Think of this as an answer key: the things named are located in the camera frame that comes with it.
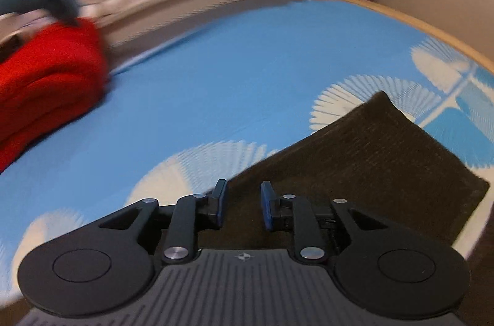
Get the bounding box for blue white printed bed sheet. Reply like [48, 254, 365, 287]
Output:
[0, 0, 494, 307]

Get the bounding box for red blanket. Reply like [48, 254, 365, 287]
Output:
[0, 17, 111, 173]

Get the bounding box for person's left forearm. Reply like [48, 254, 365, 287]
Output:
[0, 0, 47, 15]

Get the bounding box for window sill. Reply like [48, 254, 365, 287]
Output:
[83, 0, 278, 41]

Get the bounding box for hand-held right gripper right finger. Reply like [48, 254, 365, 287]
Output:
[260, 181, 391, 262]

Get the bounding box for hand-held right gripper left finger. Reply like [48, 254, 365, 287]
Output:
[98, 179, 228, 265]

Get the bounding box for wooden bed frame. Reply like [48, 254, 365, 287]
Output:
[276, 0, 494, 74]

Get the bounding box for brown corduroy pants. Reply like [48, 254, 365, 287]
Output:
[199, 90, 490, 249]

